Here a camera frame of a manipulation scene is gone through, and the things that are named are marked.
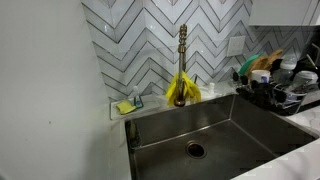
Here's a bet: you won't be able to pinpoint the stainless steel sink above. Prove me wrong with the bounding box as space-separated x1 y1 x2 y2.
125 95 319 180

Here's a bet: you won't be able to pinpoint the yellow rubber gloves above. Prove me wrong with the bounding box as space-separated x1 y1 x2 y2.
165 71 201 107

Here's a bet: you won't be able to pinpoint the brass kitchen faucet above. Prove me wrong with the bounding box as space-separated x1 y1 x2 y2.
175 24 187 107

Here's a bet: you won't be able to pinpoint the clear soap bottle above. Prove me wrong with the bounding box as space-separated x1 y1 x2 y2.
133 86 144 108

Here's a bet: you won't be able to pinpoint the yellow sponge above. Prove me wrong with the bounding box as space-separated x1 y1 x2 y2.
116 100 136 115

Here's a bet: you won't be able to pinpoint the small white bottle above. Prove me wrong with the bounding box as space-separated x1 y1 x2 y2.
208 82 215 94

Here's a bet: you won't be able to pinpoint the green plate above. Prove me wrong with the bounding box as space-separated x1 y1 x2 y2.
238 53 262 75

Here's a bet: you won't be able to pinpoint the white mug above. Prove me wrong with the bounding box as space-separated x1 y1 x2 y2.
251 70 270 83

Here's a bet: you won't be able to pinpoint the wooden plate in rack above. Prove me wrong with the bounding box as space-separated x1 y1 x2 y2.
245 49 283 77

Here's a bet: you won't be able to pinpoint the stainless steel dish rack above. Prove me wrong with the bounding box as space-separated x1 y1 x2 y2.
232 72 319 116

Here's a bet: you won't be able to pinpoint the baby bottle with white cap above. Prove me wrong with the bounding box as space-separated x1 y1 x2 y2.
273 57 297 84

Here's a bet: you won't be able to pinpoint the white upper cabinet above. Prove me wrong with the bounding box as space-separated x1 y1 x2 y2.
249 0 320 26

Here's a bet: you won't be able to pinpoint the clear glass bowl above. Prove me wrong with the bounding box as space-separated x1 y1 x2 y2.
289 70 318 91

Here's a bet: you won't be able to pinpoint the white wall outlet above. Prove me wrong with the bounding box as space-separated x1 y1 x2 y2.
227 36 245 57

